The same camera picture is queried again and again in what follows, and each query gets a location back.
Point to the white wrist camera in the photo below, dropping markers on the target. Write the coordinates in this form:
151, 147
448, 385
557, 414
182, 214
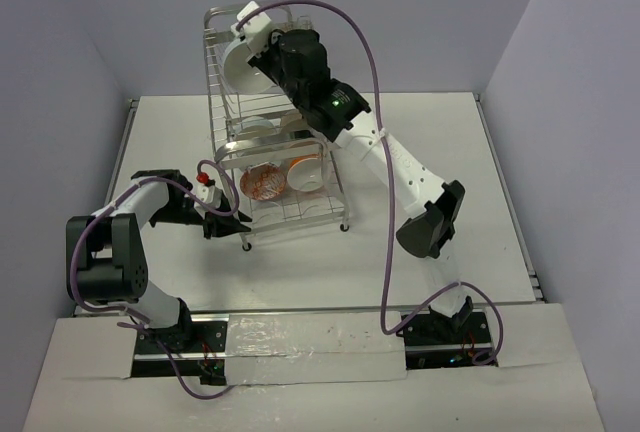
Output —
207, 191
256, 32

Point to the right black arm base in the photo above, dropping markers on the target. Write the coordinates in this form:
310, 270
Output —
433, 341

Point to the red patterned bowl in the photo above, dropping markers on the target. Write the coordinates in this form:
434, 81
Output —
263, 182

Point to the aluminium table edge rail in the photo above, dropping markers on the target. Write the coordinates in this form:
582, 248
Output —
133, 106

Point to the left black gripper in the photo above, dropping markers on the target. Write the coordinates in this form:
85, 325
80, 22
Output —
210, 225

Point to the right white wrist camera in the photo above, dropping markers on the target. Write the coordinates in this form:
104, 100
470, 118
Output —
256, 32

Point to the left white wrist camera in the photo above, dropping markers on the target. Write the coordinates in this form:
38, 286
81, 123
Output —
207, 191

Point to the white bowl pink rim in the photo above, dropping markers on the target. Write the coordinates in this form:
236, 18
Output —
305, 174

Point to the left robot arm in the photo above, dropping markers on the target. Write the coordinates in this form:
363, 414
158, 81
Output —
106, 266

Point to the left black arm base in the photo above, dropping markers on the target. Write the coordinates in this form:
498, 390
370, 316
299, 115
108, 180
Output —
200, 355

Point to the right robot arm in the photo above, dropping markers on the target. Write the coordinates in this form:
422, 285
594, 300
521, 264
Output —
423, 207

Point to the steel two-tier dish rack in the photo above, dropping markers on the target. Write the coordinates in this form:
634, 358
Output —
292, 210

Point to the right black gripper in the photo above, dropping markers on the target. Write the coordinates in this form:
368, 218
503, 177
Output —
260, 60

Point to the white bowl beige outside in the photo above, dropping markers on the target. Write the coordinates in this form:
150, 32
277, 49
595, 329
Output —
293, 121

